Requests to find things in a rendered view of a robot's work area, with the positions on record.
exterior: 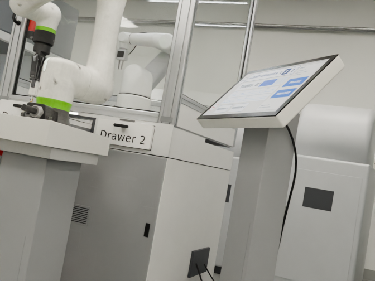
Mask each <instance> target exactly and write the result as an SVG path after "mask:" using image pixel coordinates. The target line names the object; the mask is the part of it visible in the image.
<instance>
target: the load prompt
mask: <svg viewBox="0 0 375 281"><path fill-rule="evenodd" d="M300 66H301V65H300ZM300 66H294V67H288V68H285V69H279V70H273V71H268V72H262V73H258V74H253V75H252V76H251V77H249V78H248V79H247V80H246V81H245V82H248V81H255V80H261V79H268V78H272V77H278V76H285V75H291V74H293V73H294V72H295V71H296V70H297V69H298V68H299V67H300Z"/></svg>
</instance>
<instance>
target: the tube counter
mask: <svg viewBox="0 0 375 281"><path fill-rule="evenodd" d="M288 78H289V76H287V77H281V78H276V79H269V80H263V81H259V82H258V83H257V84H256V85H255V86H253V87H252V88H258V87H263V86H271V85H279V84H282V83H283V82H284V81H286V80H287V79H288Z"/></svg>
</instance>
